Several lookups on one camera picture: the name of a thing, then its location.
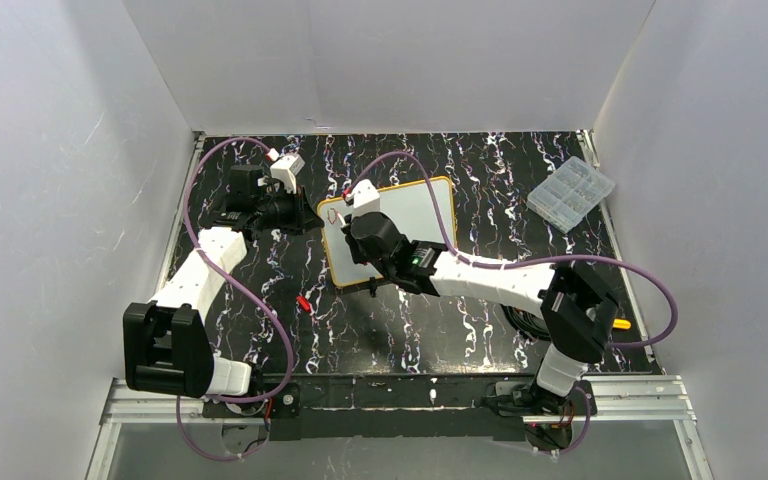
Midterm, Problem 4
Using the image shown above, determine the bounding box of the yellow framed whiteboard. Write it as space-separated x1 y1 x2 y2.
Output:
316 176 456 288

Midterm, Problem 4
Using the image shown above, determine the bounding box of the red marker cap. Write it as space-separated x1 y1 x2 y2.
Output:
296 295 312 313

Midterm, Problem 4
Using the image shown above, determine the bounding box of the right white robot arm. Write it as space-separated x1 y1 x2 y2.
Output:
341 212 618 397

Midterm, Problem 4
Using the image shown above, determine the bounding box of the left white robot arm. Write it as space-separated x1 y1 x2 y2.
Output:
123 154 324 398

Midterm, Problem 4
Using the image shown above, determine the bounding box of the clear plastic compartment box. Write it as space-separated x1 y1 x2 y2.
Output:
526 157 616 234

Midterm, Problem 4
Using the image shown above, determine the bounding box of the orange green sensor plug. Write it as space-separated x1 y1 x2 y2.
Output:
612 318 631 330

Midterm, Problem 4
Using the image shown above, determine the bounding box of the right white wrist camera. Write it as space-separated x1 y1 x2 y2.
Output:
344 179 381 217

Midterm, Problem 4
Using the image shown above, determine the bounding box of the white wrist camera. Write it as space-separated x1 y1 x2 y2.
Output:
344 179 381 217
267 149 305 194

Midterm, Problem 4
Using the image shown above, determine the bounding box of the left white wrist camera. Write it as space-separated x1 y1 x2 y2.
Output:
267 149 305 194

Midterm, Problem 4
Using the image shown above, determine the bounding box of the coiled black cable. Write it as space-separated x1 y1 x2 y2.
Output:
501 301 554 343

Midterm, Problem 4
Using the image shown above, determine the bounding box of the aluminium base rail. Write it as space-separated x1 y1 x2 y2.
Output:
87 373 712 479

